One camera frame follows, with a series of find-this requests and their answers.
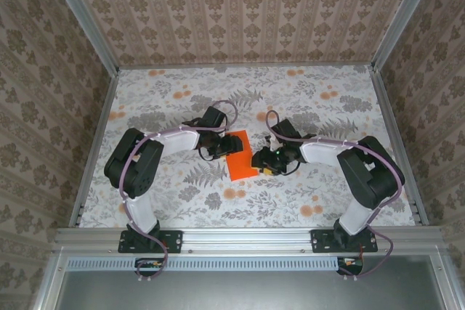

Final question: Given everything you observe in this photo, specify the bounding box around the gripper thin black cable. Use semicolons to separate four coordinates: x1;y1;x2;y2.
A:
279;159;302;177
198;144;223;162

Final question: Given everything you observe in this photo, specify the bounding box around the grey sheet metal panel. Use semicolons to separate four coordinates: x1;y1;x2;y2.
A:
54;269;442;310

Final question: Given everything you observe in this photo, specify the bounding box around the wide aluminium mounting rail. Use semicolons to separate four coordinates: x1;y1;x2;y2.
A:
54;227;446;253

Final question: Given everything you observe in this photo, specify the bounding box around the left gripper thin black cable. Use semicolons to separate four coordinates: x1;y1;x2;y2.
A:
198;144;223;162

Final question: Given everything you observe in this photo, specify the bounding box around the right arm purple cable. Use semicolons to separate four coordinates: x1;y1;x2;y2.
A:
264;109;406;282

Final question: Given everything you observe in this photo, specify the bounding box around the aluminium lower frame rail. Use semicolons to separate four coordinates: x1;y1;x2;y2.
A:
430;248;463;310
31;248;70;310

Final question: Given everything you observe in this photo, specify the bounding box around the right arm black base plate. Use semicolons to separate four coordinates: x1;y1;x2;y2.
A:
311;229;379;254

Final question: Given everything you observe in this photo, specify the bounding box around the grey slotted cable duct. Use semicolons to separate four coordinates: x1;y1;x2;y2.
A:
67;256;346;272

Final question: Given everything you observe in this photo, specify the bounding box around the aluminium frame post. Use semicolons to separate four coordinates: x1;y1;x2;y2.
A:
372;0;442;71
42;0;121;75

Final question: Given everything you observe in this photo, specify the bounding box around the black connector board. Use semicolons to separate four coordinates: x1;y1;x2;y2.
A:
336;256;365;276
134;257;165;277

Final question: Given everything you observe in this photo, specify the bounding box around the aluminium table side rail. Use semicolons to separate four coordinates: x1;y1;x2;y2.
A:
368;66;429;226
68;70;121;229

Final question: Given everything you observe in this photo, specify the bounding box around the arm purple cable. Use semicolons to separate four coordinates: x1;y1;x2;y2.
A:
264;109;406;282
121;100;239;284

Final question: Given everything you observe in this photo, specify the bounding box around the thin aluminium table rail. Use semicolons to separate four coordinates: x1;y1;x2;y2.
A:
118;63;375;70

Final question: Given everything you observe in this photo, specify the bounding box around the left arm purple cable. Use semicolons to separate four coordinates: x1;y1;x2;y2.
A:
121;100;239;284

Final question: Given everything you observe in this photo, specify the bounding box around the orange cloth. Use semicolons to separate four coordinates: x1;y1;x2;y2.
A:
224;129;259;183

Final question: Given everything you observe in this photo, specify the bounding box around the right gripper thin black cable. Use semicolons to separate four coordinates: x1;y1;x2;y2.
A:
279;159;302;177

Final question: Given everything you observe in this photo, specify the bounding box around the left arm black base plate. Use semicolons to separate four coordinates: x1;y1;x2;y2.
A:
118;229;183;254

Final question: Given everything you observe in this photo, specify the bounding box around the floral patterned table cover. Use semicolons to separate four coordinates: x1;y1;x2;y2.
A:
78;66;417;229

